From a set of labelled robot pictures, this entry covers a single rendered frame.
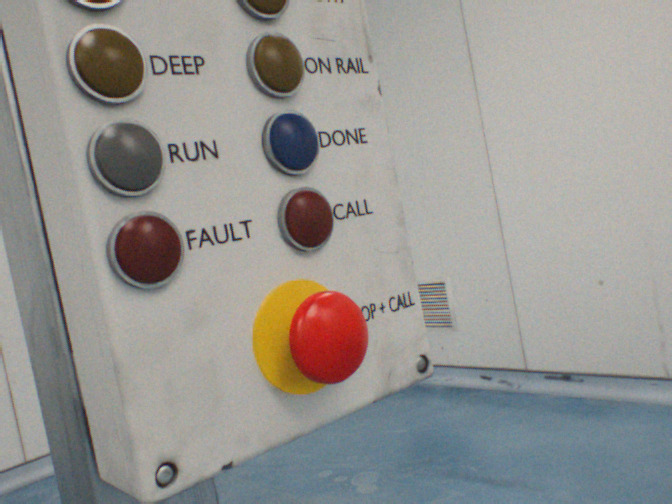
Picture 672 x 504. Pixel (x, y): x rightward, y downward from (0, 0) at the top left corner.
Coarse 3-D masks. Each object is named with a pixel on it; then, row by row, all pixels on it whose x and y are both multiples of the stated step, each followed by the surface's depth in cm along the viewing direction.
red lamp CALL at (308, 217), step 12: (300, 192) 30; (312, 192) 31; (288, 204) 30; (300, 204) 30; (312, 204) 30; (324, 204) 31; (288, 216) 30; (300, 216) 30; (312, 216) 30; (324, 216) 31; (288, 228) 30; (300, 228) 30; (312, 228) 30; (324, 228) 31; (300, 240) 30; (312, 240) 30; (324, 240) 31
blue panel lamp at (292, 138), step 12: (276, 120) 30; (288, 120) 30; (300, 120) 30; (276, 132) 29; (288, 132) 30; (300, 132) 30; (312, 132) 31; (276, 144) 29; (288, 144) 30; (300, 144) 30; (312, 144) 31; (276, 156) 30; (288, 156) 30; (300, 156) 30; (312, 156) 31; (288, 168) 30; (300, 168) 30
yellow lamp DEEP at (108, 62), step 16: (96, 32) 25; (112, 32) 25; (80, 48) 24; (96, 48) 24; (112, 48) 25; (128, 48) 25; (80, 64) 24; (96, 64) 24; (112, 64) 25; (128, 64) 25; (96, 80) 24; (112, 80) 25; (128, 80) 25; (112, 96) 25
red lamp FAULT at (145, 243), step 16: (128, 224) 25; (144, 224) 25; (160, 224) 25; (128, 240) 25; (144, 240) 25; (160, 240) 25; (176, 240) 26; (128, 256) 25; (144, 256) 25; (160, 256) 25; (176, 256) 26; (128, 272) 25; (144, 272) 25; (160, 272) 25
